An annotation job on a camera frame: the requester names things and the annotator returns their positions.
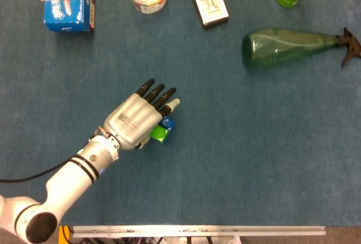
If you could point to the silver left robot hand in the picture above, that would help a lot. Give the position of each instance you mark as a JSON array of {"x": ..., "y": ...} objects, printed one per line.
[{"x": 129, "y": 120}]

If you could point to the green toy brick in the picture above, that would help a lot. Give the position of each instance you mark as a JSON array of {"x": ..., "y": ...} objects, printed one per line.
[{"x": 158, "y": 134}]

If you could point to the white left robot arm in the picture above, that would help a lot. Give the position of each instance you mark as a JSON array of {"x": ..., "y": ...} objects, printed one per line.
[{"x": 67, "y": 179}]

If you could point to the blue toy brick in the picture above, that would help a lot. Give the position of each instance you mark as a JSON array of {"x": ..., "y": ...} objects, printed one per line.
[{"x": 169, "y": 123}]

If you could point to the blue cookie box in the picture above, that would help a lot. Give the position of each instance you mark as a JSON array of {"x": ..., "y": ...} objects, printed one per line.
[{"x": 67, "y": 15}]

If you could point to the blue felt table mat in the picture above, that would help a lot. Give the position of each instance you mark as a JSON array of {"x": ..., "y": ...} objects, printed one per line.
[{"x": 253, "y": 142}]

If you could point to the white card box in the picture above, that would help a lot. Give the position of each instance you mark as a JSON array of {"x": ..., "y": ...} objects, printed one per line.
[{"x": 210, "y": 1}]

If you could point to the green spray bottle black trigger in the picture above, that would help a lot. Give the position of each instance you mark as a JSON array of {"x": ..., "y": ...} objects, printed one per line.
[{"x": 270, "y": 48}]

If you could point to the aluminium profile rail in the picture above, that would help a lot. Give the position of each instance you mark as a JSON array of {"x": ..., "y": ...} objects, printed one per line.
[{"x": 197, "y": 231}]

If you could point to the yellow frame piece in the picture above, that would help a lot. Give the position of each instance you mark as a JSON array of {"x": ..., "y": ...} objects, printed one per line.
[{"x": 63, "y": 237}]

